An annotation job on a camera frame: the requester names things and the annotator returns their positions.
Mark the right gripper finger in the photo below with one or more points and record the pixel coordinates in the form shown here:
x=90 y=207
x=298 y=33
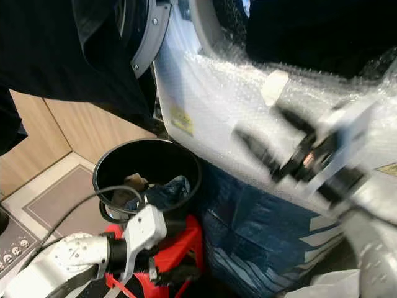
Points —
x=294 y=118
x=257 y=149

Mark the bubble-wrapped white washing machine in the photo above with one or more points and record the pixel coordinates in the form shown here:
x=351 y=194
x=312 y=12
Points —
x=217 y=112

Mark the white tape piece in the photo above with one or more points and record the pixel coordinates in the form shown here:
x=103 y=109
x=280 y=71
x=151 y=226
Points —
x=274 y=87

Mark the red plastic stool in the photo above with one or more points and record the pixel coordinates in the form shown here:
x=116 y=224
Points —
x=189 y=239

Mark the yellow warning label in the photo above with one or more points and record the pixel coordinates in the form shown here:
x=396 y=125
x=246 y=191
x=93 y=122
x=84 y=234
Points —
x=181 y=121
x=388 y=169

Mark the black garment in drum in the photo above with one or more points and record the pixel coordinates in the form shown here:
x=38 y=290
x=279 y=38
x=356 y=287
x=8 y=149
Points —
x=316 y=37

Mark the blue denim cloth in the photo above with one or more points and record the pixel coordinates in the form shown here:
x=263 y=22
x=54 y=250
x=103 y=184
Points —
x=170 y=189

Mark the brown cloth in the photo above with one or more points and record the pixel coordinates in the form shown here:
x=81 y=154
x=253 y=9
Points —
x=133 y=182

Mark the black plastic bucket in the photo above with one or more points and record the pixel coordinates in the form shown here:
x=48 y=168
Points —
x=149 y=158

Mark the wooden cabinet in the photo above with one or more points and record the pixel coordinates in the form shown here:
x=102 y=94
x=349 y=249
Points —
x=80 y=130

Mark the black hanging garment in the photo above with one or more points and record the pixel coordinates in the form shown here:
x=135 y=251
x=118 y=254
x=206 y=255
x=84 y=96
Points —
x=62 y=49

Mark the grey washer door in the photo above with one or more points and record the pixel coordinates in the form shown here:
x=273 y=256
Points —
x=155 y=37

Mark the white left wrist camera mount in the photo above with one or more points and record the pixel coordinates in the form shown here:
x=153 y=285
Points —
x=146 y=226

